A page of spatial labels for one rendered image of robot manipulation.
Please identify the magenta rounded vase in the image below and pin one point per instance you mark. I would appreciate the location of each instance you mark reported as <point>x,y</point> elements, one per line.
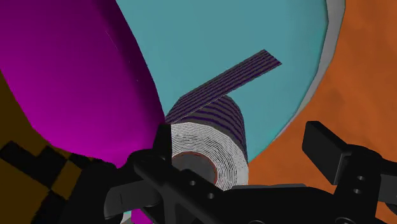
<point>77,77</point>

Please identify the purple striped toilet paper roll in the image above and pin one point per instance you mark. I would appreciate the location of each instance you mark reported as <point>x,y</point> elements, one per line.
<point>217,149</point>

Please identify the teal round plate grey rim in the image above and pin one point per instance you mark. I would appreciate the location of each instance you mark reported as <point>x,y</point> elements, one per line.
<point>217,37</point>

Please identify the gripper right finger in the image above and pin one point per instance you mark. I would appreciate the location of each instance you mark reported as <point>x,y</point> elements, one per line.
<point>328,152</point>

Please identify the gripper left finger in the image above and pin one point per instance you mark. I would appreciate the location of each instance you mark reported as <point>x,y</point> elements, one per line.
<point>173,183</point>

